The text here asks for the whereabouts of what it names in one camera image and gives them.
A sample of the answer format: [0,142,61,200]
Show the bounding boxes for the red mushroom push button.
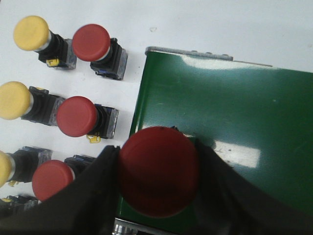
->
[31,154,96,202]
[56,96,119,143]
[118,126,200,218]
[72,24,128,80]

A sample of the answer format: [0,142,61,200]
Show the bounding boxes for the green conveyor belt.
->
[113,55,313,235]

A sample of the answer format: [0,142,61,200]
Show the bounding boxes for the push button contact block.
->
[0,195,39,218]

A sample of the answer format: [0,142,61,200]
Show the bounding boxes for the yellow mushroom push button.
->
[0,81,65,126]
[13,15,77,70]
[0,146,53,186]

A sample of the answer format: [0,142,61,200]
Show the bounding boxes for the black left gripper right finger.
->
[195,140,313,235]

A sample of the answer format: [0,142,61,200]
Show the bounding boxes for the aluminium conveyor frame rail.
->
[145,46,274,70]

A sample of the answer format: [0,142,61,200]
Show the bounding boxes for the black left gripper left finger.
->
[0,145,120,235]

